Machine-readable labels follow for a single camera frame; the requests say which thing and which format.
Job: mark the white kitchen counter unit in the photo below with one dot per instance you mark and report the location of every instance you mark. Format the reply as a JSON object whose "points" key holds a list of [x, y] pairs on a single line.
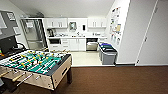
{"points": [[75, 44]]}

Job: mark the open black dishwasher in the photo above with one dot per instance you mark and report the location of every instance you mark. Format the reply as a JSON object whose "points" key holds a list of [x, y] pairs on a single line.
{"points": [[91, 44]]}

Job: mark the blue lid waste bin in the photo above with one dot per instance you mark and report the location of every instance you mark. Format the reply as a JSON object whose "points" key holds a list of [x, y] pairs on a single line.
{"points": [[105, 44]]}

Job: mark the green lid waste bin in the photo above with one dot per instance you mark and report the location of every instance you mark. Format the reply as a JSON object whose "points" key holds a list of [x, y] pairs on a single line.
{"points": [[108, 47]]}

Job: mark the grey lid waste bin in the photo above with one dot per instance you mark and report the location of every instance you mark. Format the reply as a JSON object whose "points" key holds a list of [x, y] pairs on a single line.
{"points": [[109, 56]]}

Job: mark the built-in black microwave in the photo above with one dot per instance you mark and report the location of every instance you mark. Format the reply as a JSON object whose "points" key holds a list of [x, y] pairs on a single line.
{"points": [[54, 41]]}

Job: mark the black coffee machine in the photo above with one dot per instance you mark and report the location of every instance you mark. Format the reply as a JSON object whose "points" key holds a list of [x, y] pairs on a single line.
{"points": [[50, 32]]}

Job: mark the wooden foosball table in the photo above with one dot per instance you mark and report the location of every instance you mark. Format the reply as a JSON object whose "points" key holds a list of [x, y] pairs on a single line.
{"points": [[36, 66]]}

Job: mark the stainless steel fridge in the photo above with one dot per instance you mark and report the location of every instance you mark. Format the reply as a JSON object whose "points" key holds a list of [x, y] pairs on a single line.
{"points": [[33, 33]]}

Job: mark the white door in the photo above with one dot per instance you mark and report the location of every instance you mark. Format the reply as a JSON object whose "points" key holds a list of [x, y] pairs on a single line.
{"points": [[153, 33]]}

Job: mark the black computer monitor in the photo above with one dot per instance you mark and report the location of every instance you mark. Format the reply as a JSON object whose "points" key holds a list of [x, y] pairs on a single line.
{"points": [[7, 45]]}

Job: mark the grey notice board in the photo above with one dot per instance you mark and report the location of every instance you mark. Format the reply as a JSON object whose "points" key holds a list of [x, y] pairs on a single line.
{"points": [[10, 23]]}

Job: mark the white wall cabinet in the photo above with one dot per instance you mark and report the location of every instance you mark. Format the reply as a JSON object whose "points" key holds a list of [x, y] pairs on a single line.
{"points": [[96, 22], [56, 23]]}

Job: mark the large wall poster sheet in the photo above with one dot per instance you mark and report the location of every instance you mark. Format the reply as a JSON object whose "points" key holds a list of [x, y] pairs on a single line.
{"points": [[115, 23]]}

